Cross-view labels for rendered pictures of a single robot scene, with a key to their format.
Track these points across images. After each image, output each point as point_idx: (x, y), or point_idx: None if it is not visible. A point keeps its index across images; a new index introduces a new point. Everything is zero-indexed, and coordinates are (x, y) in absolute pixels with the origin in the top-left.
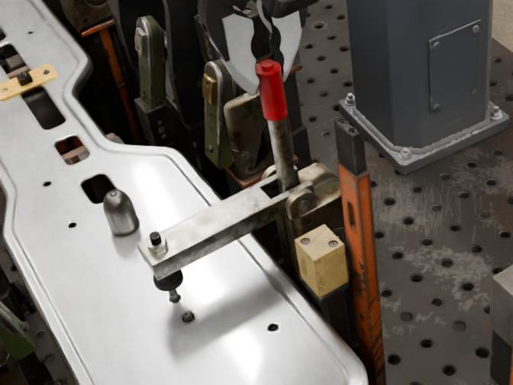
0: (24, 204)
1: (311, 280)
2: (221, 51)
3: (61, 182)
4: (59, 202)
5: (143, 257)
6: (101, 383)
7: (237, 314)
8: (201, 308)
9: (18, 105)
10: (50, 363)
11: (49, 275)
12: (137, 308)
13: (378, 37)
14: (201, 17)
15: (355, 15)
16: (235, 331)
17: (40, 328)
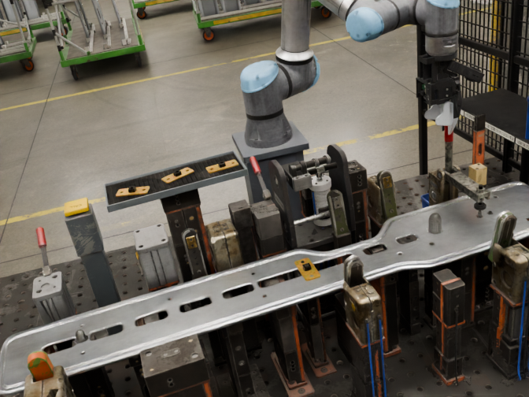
0: (413, 258)
1: (482, 180)
2: (460, 113)
3: (400, 249)
4: (414, 248)
5: (482, 196)
6: (523, 229)
7: (489, 203)
8: (486, 210)
9: (327, 269)
10: (415, 372)
11: (463, 246)
12: (484, 224)
13: (293, 199)
14: (458, 102)
15: (273, 202)
16: (497, 203)
17: (388, 380)
